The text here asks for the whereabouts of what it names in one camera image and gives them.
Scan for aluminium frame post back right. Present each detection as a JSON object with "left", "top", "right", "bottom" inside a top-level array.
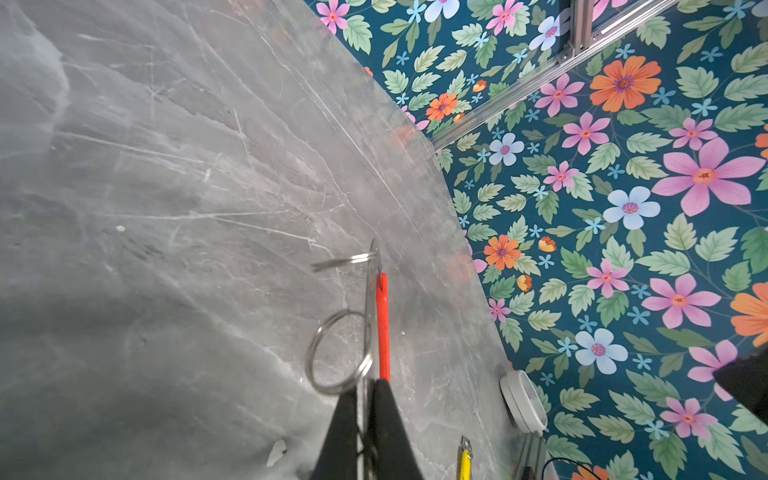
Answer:
[{"left": 431, "top": 0, "right": 678, "bottom": 150}]

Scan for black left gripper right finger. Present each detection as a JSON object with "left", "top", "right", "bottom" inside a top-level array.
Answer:
[{"left": 365, "top": 379, "right": 423, "bottom": 480}]

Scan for large keyring with red grip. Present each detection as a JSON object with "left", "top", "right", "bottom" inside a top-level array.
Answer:
[{"left": 304, "top": 238, "right": 391, "bottom": 396}]

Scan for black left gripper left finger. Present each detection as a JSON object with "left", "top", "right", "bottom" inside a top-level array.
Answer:
[{"left": 310, "top": 389, "right": 358, "bottom": 480}]

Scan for white square clock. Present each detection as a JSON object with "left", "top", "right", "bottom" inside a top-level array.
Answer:
[{"left": 499, "top": 370, "right": 548, "bottom": 437}]

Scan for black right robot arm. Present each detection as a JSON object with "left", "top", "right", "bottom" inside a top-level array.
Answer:
[{"left": 714, "top": 345, "right": 768, "bottom": 424}]

